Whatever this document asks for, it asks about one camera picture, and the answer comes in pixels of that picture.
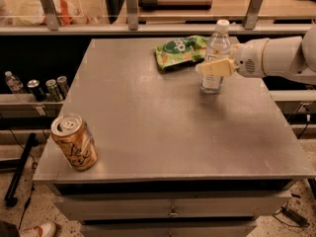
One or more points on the silver soda can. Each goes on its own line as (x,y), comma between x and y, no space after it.
(63,85)

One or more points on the gold soda can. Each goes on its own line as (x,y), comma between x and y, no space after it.
(71,133)

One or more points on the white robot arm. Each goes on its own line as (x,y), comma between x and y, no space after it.
(291,58)

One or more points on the black stand leg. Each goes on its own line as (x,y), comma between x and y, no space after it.
(9,197)

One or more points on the white and orange shoe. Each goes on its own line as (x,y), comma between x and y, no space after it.
(47,229)

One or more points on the clear plastic water bottle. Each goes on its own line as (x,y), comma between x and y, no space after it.
(218,46)

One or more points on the black power adapter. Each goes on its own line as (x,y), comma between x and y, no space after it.
(295,216)

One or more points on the metal bracket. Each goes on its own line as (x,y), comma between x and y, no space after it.
(51,18)
(251,17)
(132,17)

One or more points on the lower cabinet drawer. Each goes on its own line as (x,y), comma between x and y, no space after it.
(171,229)

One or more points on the right metal bracket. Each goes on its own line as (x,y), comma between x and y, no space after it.
(251,17)

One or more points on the orange white plastic bag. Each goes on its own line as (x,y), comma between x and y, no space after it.
(30,13)

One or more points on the cabinet drawer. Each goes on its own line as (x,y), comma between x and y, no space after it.
(171,205)
(171,229)

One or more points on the black soda can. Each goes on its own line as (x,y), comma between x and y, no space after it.
(36,89)

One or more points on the upper cabinet drawer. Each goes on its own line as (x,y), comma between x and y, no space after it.
(171,205)

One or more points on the green soda can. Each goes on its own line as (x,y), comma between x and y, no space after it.
(53,90)

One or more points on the middle metal bracket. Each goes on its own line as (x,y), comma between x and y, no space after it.
(132,17)

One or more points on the green chip bag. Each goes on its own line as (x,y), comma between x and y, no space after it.
(181,50)

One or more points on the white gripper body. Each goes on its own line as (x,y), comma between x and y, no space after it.
(249,59)

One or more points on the left metal bracket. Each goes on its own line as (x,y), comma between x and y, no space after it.
(51,18)

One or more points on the small water bottle on shelf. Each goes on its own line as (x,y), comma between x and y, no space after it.
(14,83)

